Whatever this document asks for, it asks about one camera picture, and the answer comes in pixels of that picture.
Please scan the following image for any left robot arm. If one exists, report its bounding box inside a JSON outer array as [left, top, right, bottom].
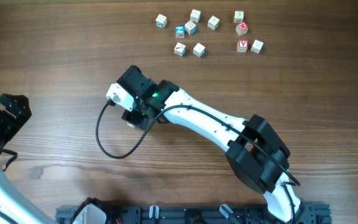
[[0, 93, 54, 223]]

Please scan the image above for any wooden block tower base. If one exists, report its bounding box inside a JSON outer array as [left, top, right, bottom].
[[127, 122, 137, 128]]

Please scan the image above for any slash wooden block blue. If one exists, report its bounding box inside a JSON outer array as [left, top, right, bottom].
[[174, 42, 186, 57]]

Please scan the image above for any blue number two block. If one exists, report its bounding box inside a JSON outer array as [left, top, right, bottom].
[[175, 26, 185, 39]]

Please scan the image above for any green edged wooden block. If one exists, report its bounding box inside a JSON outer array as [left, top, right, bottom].
[[155, 14, 167, 29]]

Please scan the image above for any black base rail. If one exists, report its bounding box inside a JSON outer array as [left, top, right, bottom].
[[55, 197, 332, 224]]

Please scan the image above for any number one wooden block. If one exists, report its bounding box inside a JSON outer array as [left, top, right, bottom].
[[208, 16, 220, 30]]

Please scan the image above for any wooden block top right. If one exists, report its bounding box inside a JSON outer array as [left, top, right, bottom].
[[234, 11, 244, 24]]

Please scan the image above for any red A wooden block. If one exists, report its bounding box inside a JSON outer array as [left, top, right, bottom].
[[237, 39, 249, 52]]

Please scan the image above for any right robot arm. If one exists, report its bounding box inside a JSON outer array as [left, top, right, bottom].
[[106, 65, 301, 223]]

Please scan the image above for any wooden block blue side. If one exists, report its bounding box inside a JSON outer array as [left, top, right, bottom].
[[193, 43, 206, 57]]

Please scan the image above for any red M tilted block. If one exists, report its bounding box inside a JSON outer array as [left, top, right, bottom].
[[236, 21, 249, 35]]

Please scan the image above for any plain top wooden block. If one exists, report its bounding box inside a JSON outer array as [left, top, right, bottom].
[[190, 9, 201, 23]]

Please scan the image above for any plain wooden block right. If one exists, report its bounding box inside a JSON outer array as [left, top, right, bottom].
[[251, 40, 264, 54]]

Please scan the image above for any snail wooden block blue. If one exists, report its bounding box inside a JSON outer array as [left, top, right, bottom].
[[185, 21, 197, 35]]

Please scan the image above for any plain wooden block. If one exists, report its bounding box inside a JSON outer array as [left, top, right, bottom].
[[190, 9, 201, 23], [251, 40, 264, 54]]

